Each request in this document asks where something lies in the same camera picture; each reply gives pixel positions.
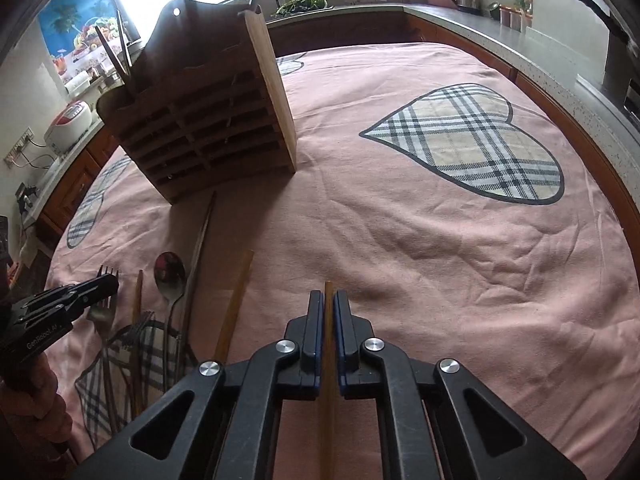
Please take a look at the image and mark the wooden utensil holder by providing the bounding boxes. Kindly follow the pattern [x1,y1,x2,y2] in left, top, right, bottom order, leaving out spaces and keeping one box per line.
[96,0,298,206]

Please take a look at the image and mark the blue beach poster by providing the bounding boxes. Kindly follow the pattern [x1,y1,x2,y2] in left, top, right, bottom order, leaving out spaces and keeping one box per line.
[37,0,118,83]

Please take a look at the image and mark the person's left hand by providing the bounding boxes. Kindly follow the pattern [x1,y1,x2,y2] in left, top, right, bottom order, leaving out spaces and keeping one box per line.
[0,352,74,456]

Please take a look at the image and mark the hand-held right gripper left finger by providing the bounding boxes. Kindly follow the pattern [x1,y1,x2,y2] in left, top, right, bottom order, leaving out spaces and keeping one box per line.
[67,290,326,480]

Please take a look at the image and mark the long steel fork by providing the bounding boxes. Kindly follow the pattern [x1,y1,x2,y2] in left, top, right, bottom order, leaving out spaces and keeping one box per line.
[87,265,122,436]

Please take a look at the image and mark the small black device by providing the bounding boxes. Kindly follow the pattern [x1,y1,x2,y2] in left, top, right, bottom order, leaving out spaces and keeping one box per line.
[15,184,40,211]

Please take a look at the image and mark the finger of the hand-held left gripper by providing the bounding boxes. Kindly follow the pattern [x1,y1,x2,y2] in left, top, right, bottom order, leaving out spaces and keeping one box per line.
[45,272,121,307]
[64,285,120,319]

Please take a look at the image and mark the gas stove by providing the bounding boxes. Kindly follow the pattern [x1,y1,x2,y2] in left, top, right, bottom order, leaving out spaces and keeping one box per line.
[575,30,640,131]

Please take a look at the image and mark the black wok with lid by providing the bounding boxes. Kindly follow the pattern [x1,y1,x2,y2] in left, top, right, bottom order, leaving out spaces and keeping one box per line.
[540,0,640,61]

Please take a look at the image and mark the wall socket strip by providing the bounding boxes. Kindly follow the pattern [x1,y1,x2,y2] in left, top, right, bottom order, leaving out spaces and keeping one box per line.
[4,127,36,166]

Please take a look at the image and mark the green leafy vegetables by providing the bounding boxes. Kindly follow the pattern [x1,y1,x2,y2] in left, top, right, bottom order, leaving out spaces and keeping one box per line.
[272,0,330,17]

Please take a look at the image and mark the spice jar set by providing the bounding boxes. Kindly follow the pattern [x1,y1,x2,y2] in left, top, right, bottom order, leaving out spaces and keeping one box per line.
[500,5,535,31]

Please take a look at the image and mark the pink tablecloth with plaid hearts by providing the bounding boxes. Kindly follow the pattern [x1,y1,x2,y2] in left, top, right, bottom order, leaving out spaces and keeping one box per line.
[47,42,632,480]

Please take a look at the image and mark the red and white rice cooker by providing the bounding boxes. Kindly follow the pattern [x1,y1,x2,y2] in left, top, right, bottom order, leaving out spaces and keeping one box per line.
[44,100,98,153]

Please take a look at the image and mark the steel spoon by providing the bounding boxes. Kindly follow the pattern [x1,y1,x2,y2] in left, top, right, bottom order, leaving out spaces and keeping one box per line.
[152,251,187,401]

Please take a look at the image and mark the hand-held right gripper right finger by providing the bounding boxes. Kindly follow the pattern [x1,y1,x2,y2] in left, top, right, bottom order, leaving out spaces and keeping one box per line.
[334,290,588,480]

